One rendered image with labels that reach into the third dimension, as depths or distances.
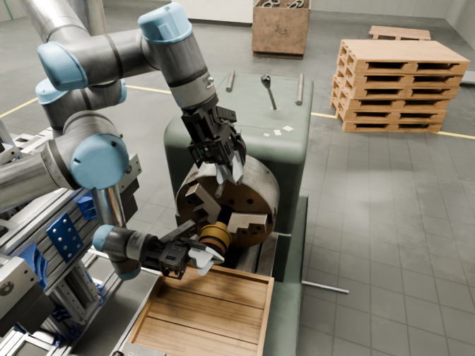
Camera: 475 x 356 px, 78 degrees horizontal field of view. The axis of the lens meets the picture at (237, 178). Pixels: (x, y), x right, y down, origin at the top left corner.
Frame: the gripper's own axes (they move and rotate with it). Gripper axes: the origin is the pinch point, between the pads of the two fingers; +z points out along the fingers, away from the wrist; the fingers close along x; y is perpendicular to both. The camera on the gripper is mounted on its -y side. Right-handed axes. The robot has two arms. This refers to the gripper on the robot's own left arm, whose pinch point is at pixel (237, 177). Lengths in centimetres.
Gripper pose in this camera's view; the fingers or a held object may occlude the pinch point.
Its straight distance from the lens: 65.6
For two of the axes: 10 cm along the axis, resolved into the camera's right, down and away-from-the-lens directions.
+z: 3.3, 7.7, 5.4
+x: 9.2, -1.3, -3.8
